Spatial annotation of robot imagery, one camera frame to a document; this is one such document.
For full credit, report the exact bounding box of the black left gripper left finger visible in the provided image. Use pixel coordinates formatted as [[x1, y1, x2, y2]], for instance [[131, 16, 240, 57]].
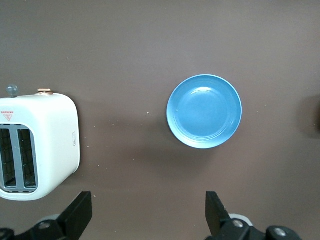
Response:
[[0, 191, 93, 240]]

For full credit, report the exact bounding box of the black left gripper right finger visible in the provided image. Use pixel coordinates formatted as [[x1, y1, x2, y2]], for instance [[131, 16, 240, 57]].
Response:
[[204, 191, 307, 240]]

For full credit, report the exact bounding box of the blue plate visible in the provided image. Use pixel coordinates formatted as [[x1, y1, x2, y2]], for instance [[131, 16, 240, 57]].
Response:
[[166, 73, 243, 150]]

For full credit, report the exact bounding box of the white toaster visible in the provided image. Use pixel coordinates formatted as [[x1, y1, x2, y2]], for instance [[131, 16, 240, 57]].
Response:
[[0, 84, 81, 202]]

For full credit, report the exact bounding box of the brown table cloth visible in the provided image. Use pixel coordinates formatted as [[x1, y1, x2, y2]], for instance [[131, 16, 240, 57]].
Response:
[[0, 0, 320, 240]]

